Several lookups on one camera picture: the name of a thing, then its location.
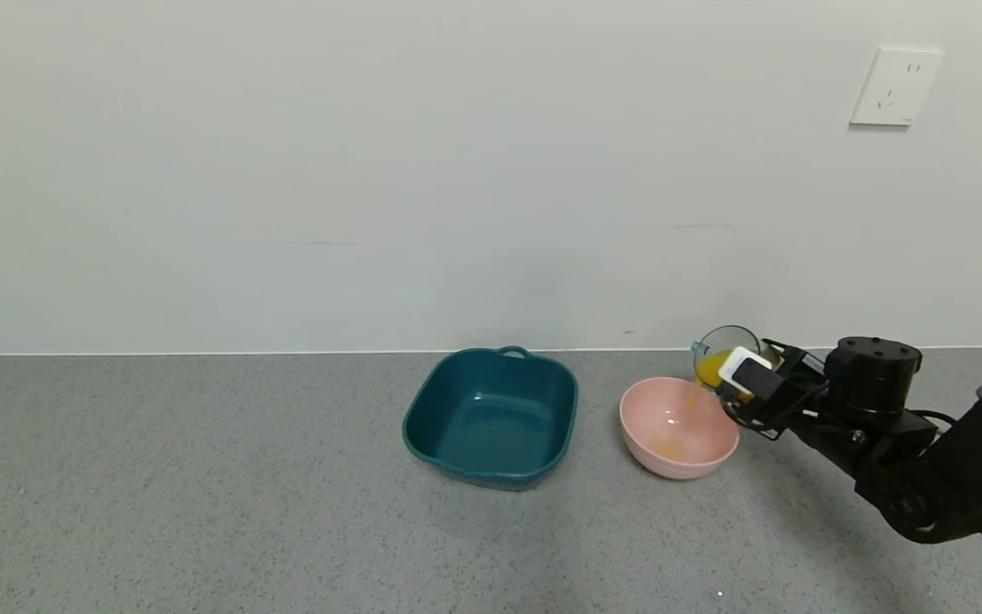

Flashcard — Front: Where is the teal square plastic basin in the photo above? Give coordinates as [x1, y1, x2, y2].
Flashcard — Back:
[402, 345, 580, 491]

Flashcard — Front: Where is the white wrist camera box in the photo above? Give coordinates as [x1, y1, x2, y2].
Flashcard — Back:
[718, 345, 787, 403]

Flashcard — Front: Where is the translucent blue ribbed cup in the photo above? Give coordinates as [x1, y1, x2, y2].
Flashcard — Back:
[691, 325, 783, 403]

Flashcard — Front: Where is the orange juice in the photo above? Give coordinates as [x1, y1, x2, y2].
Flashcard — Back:
[684, 351, 756, 412]

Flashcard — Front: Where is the white wall socket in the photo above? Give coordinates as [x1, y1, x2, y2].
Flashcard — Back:
[849, 47, 944, 128]

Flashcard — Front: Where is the pink round bowl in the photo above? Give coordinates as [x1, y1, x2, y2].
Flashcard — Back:
[619, 377, 741, 480]

